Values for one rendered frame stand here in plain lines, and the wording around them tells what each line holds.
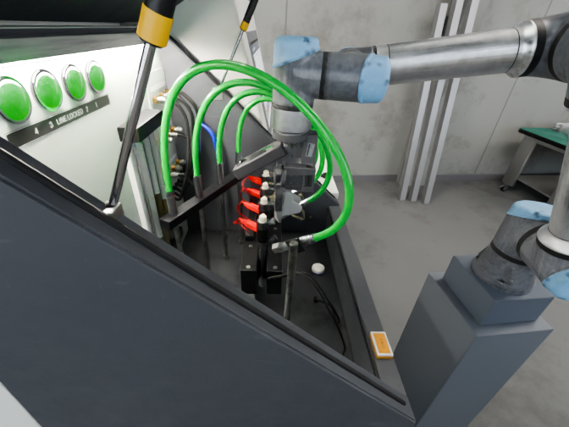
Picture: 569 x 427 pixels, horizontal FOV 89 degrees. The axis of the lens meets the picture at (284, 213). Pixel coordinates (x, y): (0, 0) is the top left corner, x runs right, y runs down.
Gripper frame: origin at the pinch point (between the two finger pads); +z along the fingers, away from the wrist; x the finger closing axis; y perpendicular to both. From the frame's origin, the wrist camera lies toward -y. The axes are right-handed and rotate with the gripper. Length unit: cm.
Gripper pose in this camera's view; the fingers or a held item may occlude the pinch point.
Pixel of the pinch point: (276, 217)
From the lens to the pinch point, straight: 66.0
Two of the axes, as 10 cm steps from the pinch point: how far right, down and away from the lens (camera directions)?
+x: -0.3, -5.4, 8.4
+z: -0.5, 8.4, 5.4
